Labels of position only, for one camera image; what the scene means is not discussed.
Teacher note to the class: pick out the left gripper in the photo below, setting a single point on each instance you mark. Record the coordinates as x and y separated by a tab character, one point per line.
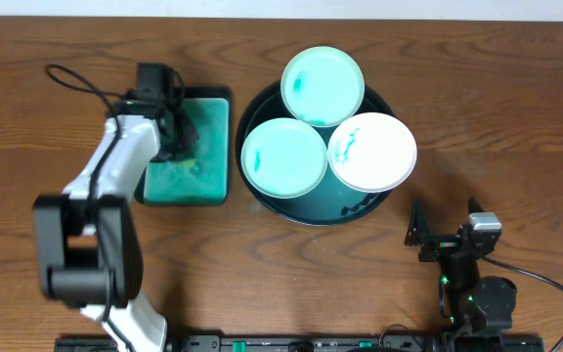
178	135

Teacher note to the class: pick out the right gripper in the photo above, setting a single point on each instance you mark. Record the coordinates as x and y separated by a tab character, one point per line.
446	245

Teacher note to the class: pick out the green scouring sponge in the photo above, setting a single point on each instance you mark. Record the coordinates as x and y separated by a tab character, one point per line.
178	137

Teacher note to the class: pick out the mint green plate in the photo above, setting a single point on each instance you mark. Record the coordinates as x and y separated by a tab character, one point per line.
322	86
283	158

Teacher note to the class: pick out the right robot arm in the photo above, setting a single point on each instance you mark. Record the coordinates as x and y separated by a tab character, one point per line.
479	308

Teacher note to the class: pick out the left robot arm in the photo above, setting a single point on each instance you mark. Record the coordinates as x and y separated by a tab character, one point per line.
89	256

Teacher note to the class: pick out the black rectangular water tray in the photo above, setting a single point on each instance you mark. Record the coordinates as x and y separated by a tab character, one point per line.
201	176

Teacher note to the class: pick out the white plate with green smear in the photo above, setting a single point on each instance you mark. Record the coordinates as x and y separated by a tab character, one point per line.
372	152

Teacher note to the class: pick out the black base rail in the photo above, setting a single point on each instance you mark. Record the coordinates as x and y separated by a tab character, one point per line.
396	342

